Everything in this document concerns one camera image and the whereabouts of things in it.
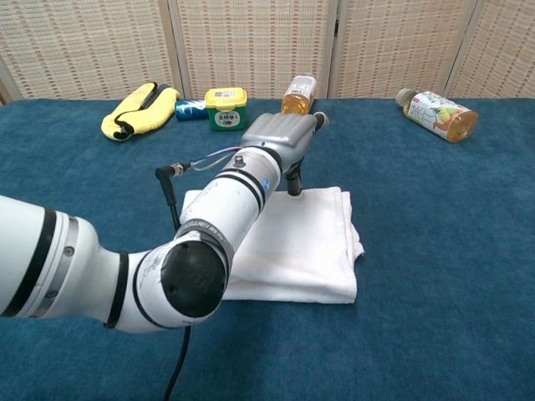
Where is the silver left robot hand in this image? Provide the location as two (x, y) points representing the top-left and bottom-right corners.
(241, 110), (330, 197)

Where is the white t-shirt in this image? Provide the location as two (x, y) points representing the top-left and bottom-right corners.
(179, 185), (366, 307)

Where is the woven folding screen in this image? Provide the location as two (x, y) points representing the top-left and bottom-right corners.
(0, 0), (535, 105)

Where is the amber tea bottle white label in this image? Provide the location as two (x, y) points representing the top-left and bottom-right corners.
(280, 74), (318, 116)

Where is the green tub with yellow lid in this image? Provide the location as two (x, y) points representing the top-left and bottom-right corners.
(204, 87), (248, 132)

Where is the blue drink can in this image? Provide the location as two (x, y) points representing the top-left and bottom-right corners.
(174, 99), (209, 122)

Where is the yellow cloth with black trim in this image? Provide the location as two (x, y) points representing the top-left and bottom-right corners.
(101, 81), (180, 142)

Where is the tea bottle with fruit label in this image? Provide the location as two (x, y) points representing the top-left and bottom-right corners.
(395, 88), (479, 144)

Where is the blue carpet table cover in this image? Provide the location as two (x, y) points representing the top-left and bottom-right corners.
(0, 98), (535, 401)

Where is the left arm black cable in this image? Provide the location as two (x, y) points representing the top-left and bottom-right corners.
(155, 145), (243, 401)

